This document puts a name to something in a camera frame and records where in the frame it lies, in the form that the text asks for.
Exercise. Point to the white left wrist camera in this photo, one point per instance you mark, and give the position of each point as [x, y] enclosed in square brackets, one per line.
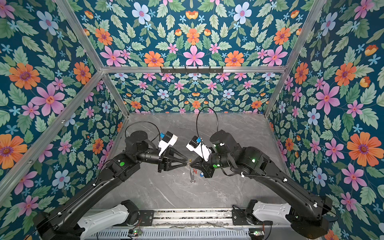
[167, 139]

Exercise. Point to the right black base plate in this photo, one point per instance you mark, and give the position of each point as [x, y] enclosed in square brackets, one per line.
[241, 218]

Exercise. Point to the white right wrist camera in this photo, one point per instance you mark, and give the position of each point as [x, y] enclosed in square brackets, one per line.
[196, 145]

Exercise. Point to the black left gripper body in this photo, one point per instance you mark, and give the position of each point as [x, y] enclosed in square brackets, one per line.
[161, 162]

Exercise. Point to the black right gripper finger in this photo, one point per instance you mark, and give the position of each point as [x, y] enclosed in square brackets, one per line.
[198, 165]
[197, 161]

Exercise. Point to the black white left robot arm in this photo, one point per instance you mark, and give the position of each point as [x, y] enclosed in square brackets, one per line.
[139, 149]

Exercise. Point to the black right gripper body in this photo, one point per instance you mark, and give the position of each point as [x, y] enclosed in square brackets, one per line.
[209, 169]

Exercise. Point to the large keyring with yellow sleeve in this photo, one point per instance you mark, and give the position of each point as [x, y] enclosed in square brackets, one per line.
[192, 173]

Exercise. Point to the white vented cable duct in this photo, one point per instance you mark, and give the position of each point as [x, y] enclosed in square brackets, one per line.
[171, 234]

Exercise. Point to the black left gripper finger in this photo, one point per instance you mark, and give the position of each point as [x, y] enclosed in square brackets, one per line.
[177, 164]
[175, 156]

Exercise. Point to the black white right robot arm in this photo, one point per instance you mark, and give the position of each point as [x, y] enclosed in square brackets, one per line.
[303, 211]

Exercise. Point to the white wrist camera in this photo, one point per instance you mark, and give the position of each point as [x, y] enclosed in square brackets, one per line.
[167, 139]
[196, 145]

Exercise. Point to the black hook rail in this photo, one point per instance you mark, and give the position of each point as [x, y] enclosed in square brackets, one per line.
[191, 70]

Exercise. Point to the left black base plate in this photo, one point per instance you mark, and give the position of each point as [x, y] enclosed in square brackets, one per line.
[140, 218]

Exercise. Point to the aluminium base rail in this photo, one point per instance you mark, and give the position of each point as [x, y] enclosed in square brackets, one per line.
[192, 217]

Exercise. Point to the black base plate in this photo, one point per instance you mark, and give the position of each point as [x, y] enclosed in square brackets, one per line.
[241, 218]
[140, 218]

